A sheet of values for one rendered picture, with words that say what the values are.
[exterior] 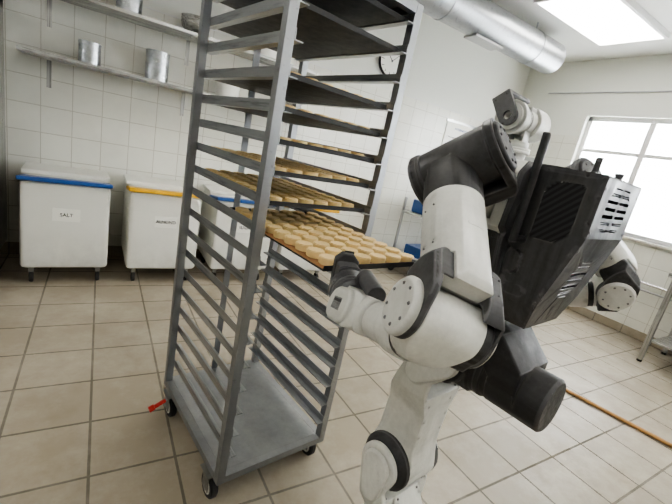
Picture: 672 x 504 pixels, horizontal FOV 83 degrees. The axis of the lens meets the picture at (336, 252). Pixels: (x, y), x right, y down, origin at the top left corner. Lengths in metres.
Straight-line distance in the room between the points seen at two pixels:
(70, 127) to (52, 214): 0.87
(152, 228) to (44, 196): 0.69
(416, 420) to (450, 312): 0.57
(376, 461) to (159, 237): 2.64
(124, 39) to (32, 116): 0.92
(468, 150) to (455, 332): 0.28
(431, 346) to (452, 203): 0.20
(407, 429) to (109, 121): 3.39
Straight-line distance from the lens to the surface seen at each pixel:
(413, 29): 1.45
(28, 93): 3.86
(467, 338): 0.49
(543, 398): 0.83
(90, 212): 3.27
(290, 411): 1.91
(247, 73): 1.35
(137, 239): 3.32
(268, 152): 1.11
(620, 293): 1.12
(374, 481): 1.11
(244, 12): 1.45
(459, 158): 0.63
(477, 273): 0.48
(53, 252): 3.36
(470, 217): 0.54
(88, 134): 3.84
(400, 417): 1.04
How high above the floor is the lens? 1.33
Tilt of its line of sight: 15 degrees down
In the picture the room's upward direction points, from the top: 12 degrees clockwise
